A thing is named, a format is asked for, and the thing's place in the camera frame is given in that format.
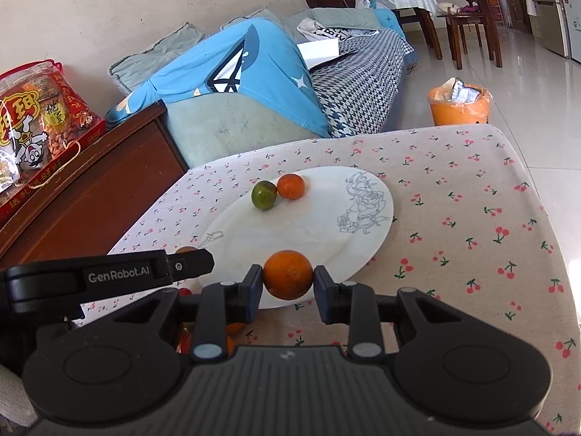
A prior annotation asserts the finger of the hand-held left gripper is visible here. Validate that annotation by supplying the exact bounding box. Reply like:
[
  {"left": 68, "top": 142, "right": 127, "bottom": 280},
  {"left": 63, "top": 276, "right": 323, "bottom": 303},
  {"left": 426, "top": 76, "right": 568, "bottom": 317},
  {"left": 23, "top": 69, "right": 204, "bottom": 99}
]
[{"left": 157, "top": 248, "right": 215, "bottom": 288}]

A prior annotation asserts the grey-green cushion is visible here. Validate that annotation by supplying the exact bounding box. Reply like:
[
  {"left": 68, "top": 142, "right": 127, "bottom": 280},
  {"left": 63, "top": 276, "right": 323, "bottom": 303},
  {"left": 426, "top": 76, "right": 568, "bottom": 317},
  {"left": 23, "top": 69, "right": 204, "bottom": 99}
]
[{"left": 108, "top": 22, "right": 210, "bottom": 94}]

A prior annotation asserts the white paper sheet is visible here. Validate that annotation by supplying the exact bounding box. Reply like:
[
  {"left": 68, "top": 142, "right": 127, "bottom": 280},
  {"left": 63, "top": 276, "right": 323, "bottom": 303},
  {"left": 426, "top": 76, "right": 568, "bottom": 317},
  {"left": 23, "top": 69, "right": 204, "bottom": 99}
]
[{"left": 297, "top": 39, "right": 341, "bottom": 70}]

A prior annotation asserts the blue star print blanket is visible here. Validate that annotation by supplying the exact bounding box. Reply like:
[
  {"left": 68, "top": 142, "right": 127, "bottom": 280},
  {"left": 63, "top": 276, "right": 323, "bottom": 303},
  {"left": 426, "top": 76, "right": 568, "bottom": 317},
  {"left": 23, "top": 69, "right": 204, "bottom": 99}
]
[{"left": 105, "top": 18, "right": 333, "bottom": 140}]

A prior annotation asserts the silver refrigerator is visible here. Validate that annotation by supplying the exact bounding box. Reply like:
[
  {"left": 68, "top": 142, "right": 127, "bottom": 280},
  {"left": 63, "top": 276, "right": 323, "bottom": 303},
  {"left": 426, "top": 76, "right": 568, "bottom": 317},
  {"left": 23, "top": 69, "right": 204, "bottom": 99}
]
[{"left": 522, "top": 0, "right": 575, "bottom": 58}]

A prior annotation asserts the white tote bag black print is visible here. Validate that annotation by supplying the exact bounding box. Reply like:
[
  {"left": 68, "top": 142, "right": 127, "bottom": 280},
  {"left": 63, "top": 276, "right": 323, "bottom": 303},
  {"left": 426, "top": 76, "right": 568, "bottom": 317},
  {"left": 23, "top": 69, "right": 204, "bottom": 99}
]
[{"left": 297, "top": 18, "right": 380, "bottom": 43}]

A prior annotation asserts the wooden dining table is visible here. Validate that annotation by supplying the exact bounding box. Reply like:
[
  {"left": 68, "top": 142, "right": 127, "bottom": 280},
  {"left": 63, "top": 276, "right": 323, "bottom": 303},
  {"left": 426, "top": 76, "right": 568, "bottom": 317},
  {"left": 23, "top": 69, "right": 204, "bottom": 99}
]
[{"left": 354, "top": 0, "right": 444, "bottom": 61}]

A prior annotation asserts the grey-green sofa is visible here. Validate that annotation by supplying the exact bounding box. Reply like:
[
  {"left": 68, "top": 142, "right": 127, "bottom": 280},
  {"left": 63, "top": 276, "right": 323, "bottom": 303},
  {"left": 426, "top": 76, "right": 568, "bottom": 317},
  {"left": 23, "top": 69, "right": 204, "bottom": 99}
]
[{"left": 106, "top": 7, "right": 419, "bottom": 170}]

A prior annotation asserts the wooden chair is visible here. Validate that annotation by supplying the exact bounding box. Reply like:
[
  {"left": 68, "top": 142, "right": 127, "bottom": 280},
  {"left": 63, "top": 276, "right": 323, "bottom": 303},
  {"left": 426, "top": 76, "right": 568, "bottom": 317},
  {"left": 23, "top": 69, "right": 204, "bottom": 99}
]
[{"left": 438, "top": 0, "right": 504, "bottom": 70}]

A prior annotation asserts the blue pillow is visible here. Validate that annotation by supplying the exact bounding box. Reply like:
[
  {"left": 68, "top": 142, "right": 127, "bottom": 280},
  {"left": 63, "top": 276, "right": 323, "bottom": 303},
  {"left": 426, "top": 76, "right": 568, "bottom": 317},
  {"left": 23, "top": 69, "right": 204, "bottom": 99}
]
[{"left": 374, "top": 8, "right": 406, "bottom": 38}]

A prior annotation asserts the green tangerine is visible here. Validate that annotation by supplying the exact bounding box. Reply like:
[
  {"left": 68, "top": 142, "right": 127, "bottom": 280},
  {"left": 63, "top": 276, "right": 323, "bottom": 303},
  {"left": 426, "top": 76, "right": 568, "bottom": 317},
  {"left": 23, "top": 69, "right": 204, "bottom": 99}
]
[{"left": 251, "top": 181, "right": 278, "bottom": 211}]

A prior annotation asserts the cherry print tablecloth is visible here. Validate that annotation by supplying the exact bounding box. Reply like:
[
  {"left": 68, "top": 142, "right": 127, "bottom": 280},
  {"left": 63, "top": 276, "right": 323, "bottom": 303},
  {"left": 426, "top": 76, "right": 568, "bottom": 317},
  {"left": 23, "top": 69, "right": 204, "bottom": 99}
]
[{"left": 75, "top": 124, "right": 575, "bottom": 436}]

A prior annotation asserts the white appliance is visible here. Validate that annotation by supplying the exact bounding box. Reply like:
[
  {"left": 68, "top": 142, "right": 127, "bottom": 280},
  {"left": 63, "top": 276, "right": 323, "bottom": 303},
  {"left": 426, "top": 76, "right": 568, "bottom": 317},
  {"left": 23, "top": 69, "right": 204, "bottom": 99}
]
[{"left": 558, "top": 0, "right": 581, "bottom": 63}]

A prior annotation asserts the orange trash bin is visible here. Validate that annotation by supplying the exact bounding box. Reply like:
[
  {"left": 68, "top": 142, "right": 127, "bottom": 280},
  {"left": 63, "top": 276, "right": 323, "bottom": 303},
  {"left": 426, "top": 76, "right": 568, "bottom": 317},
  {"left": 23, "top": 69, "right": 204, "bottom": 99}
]
[{"left": 427, "top": 77, "right": 493, "bottom": 126}]

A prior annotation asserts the red snack gift bag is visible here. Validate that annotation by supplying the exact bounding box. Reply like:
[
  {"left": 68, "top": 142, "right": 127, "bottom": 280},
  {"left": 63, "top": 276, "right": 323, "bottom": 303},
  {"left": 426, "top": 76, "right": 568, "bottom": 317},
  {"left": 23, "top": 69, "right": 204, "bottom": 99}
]
[{"left": 0, "top": 60, "right": 108, "bottom": 224}]

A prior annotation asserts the white plate with line drawing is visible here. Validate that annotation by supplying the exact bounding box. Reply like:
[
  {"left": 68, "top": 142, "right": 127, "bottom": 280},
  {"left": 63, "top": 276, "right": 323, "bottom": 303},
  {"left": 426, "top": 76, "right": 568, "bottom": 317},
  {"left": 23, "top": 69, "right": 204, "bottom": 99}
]
[{"left": 193, "top": 166, "right": 395, "bottom": 311}]

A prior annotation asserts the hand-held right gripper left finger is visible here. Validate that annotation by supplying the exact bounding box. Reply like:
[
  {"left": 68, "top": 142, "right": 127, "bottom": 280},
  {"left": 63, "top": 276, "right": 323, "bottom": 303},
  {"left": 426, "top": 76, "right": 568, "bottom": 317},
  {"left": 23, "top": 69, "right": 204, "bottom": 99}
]
[{"left": 111, "top": 264, "right": 266, "bottom": 361}]

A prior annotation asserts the dark wooden cabinet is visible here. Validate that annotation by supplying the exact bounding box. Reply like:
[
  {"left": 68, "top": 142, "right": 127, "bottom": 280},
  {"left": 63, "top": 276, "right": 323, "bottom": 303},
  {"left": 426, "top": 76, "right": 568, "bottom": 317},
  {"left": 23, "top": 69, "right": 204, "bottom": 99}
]
[{"left": 0, "top": 99, "right": 190, "bottom": 274}]

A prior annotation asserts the reddish orange tangerine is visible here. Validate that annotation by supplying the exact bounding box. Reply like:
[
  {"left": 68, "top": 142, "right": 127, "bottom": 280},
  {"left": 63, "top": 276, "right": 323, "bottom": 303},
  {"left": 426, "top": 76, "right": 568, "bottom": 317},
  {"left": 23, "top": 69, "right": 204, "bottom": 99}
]
[{"left": 277, "top": 173, "right": 306, "bottom": 201}]

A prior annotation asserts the houndstooth blanket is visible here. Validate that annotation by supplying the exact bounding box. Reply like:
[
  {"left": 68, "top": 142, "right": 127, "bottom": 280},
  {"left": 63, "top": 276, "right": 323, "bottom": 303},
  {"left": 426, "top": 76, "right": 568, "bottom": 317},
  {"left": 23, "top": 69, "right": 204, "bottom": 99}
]
[{"left": 309, "top": 27, "right": 417, "bottom": 137}]

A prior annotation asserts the green pillow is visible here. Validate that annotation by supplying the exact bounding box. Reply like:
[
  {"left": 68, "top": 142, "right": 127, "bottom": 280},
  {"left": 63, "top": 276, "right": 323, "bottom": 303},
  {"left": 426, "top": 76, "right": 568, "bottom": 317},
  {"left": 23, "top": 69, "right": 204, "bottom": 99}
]
[{"left": 312, "top": 7, "right": 383, "bottom": 31}]

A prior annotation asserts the large orange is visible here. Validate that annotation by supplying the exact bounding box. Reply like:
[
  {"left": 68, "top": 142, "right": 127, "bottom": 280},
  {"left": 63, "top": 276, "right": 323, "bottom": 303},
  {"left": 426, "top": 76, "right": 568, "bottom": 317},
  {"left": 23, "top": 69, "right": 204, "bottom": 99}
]
[{"left": 263, "top": 250, "right": 315, "bottom": 301}]

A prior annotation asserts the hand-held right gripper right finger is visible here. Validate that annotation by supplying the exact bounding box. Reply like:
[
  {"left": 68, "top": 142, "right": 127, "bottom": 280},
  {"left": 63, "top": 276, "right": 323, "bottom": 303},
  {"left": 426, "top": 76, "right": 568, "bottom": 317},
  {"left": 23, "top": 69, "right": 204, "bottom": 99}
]
[{"left": 313, "top": 264, "right": 464, "bottom": 359}]

